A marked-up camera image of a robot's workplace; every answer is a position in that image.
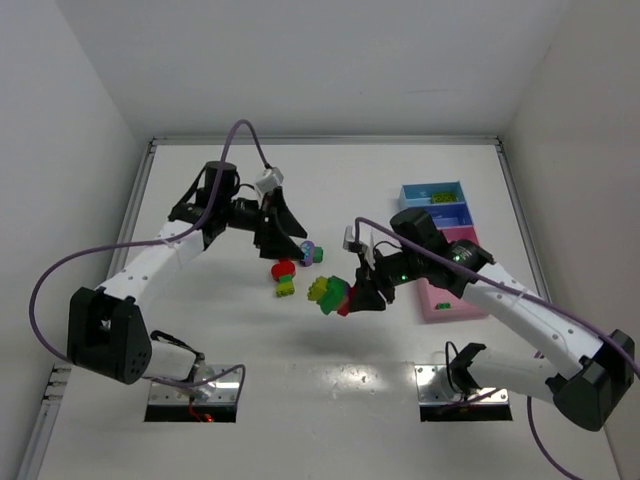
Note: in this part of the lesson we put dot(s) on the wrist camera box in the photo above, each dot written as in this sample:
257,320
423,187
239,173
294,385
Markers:
361,244
268,180

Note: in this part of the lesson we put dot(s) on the green purple lego stack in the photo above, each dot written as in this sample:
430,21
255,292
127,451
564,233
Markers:
328,293

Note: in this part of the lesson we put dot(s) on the red square lego brick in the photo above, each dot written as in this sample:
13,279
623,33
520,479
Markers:
345,307

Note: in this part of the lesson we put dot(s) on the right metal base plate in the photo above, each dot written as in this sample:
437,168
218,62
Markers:
436,387

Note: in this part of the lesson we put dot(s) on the yellow-green lego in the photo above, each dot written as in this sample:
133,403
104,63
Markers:
443,198

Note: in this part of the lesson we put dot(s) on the red round lego lower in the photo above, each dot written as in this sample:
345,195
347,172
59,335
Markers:
283,268

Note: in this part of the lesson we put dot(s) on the metal base plate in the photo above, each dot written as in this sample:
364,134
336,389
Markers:
436,387
217,386

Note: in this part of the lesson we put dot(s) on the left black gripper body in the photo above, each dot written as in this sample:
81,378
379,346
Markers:
267,226

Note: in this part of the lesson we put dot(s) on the yellow-green lego brick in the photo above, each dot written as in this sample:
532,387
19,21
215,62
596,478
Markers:
285,288

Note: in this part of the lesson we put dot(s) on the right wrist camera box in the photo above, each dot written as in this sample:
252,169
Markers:
361,244

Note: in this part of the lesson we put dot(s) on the light blue container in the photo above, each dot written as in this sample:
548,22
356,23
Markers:
428,194

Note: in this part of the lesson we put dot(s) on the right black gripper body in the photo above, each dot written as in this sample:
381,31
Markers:
373,278

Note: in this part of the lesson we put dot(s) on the purple paw lego piece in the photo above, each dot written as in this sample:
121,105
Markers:
312,253

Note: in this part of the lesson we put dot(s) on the small pink container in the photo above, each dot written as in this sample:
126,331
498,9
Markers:
454,234

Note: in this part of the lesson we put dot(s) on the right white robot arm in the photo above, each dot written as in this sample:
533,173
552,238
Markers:
581,370

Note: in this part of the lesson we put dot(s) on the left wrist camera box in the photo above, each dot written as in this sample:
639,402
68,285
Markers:
268,180

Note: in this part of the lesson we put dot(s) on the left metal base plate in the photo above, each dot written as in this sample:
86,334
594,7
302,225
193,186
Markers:
217,386

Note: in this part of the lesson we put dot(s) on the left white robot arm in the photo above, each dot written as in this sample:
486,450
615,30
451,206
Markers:
108,333

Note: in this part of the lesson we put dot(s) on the large pink container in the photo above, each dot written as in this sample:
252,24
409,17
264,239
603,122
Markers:
461,310

